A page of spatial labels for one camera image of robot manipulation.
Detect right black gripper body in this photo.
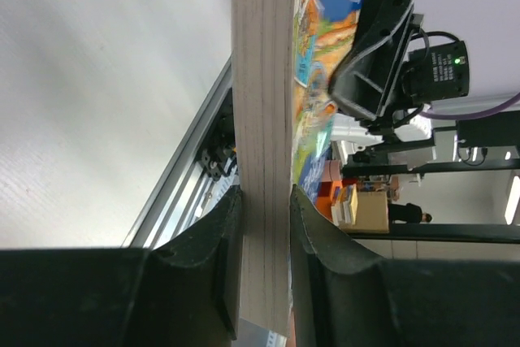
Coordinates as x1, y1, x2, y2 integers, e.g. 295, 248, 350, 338
377, 22, 470, 128

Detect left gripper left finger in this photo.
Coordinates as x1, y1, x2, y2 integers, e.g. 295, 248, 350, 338
1, 186, 242, 346

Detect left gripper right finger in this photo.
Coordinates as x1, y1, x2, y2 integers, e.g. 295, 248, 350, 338
290, 187, 519, 346

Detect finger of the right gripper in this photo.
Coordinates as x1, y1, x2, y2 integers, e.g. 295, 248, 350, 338
328, 0, 414, 119

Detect blue treehouse book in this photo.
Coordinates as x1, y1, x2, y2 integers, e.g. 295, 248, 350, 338
232, 0, 362, 336

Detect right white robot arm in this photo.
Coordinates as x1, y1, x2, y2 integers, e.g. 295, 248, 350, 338
328, 0, 470, 163

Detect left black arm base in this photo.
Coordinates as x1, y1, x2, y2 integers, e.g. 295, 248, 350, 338
199, 89, 236, 181

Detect cardboard box with books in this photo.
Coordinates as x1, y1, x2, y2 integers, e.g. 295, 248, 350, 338
331, 185, 389, 233

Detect orange cabinet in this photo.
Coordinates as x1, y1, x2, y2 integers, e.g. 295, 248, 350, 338
315, 180, 343, 221

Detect person in black clothes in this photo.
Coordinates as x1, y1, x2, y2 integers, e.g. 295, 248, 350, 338
388, 203, 432, 223

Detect perforated cable duct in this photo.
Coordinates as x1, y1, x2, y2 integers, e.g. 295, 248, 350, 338
232, 319, 287, 347

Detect aluminium mounting rail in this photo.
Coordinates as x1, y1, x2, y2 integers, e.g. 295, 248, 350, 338
123, 60, 232, 249

